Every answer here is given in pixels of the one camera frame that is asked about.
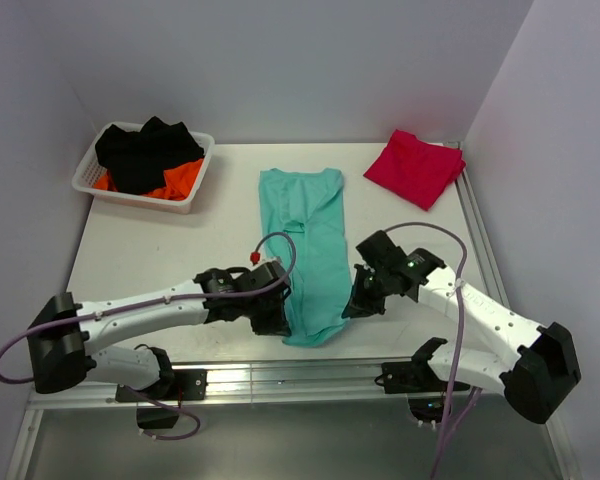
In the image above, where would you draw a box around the teal t-shirt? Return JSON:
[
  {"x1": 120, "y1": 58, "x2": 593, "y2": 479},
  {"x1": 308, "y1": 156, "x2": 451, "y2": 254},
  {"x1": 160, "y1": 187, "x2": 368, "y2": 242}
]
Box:
[{"x1": 258, "y1": 168, "x2": 352, "y2": 348}]

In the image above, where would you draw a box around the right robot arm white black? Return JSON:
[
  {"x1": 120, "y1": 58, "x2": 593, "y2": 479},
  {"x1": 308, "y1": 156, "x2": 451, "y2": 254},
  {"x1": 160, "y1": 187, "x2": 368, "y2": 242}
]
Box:
[{"x1": 343, "y1": 231, "x2": 581, "y2": 424}]

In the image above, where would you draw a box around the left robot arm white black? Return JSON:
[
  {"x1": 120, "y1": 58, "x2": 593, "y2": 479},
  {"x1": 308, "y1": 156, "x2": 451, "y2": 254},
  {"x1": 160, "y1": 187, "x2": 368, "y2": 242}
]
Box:
[{"x1": 27, "y1": 260, "x2": 291, "y2": 399}]

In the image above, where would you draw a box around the folded red t-shirt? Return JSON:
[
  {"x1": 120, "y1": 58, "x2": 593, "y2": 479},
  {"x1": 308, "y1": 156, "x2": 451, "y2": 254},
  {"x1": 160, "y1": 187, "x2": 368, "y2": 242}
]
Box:
[{"x1": 363, "y1": 130, "x2": 466, "y2": 211}]

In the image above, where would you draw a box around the orange t-shirt in basket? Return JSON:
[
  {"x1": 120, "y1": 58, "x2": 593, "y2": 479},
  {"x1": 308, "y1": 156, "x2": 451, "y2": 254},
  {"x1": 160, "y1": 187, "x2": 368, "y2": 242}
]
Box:
[{"x1": 93, "y1": 158, "x2": 203, "y2": 201}]

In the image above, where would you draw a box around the black t-shirt in basket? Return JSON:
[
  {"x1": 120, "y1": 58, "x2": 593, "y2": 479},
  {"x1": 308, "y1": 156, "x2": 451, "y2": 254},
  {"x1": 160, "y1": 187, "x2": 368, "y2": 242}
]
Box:
[{"x1": 95, "y1": 117, "x2": 204, "y2": 172}]

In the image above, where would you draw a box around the white plastic basket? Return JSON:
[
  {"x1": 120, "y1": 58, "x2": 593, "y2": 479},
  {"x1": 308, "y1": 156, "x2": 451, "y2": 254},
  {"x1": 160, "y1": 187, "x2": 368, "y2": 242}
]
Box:
[{"x1": 71, "y1": 129, "x2": 215, "y2": 214}]

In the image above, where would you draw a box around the aluminium right side rail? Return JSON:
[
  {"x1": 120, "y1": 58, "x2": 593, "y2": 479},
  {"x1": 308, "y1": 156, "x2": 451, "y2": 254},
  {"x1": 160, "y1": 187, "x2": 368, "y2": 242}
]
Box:
[{"x1": 444, "y1": 141, "x2": 526, "y2": 354}]

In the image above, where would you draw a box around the aluminium rail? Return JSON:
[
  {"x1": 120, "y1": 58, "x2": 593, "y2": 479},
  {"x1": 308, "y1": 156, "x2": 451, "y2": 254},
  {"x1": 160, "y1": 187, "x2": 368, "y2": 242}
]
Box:
[
  {"x1": 27, "y1": 350, "x2": 512, "y2": 410},
  {"x1": 444, "y1": 141, "x2": 526, "y2": 354}
]

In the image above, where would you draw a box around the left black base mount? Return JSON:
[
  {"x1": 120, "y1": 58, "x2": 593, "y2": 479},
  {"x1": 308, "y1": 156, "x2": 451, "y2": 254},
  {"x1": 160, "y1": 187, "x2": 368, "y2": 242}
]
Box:
[{"x1": 114, "y1": 369, "x2": 207, "y2": 441}]

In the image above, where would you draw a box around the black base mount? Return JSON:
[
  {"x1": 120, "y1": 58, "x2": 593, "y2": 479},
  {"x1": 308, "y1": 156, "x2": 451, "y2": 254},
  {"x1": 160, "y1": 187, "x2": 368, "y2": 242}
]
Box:
[
  {"x1": 114, "y1": 369, "x2": 207, "y2": 441},
  {"x1": 374, "y1": 361, "x2": 447, "y2": 424}
]

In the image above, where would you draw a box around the aluminium front rail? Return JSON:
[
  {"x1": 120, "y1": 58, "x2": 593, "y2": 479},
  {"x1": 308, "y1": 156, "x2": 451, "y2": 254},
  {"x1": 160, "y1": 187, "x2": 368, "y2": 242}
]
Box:
[{"x1": 27, "y1": 350, "x2": 512, "y2": 410}]

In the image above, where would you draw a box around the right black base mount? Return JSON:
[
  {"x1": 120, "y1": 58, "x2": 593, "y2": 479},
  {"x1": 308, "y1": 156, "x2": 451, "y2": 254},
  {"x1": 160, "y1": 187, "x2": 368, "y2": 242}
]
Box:
[{"x1": 374, "y1": 361, "x2": 447, "y2": 424}]

